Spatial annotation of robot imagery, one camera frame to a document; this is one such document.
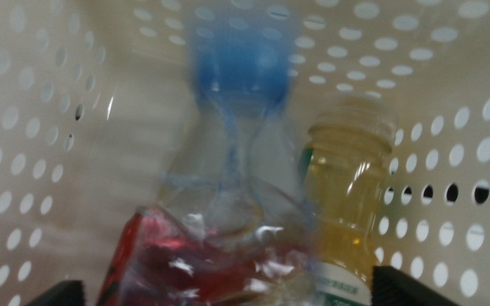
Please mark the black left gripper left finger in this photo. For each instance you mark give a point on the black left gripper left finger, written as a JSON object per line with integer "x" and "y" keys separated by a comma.
{"x": 64, "y": 295}

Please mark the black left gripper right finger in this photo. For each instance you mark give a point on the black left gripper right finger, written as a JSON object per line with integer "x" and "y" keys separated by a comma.
{"x": 402, "y": 291}

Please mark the red drink can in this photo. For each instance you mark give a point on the red drink can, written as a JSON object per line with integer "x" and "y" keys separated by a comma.
{"x": 117, "y": 272}

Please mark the yellow tea bottle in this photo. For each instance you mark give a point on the yellow tea bottle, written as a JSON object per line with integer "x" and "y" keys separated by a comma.
{"x": 351, "y": 191}

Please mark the clear blue-capped water bottle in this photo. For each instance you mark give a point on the clear blue-capped water bottle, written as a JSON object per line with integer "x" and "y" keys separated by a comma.
{"x": 241, "y": 64}

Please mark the white perforated plastic basket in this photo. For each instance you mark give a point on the white perforated plastic basket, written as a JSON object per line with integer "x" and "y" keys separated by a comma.
{"x": 440, "y": 127}

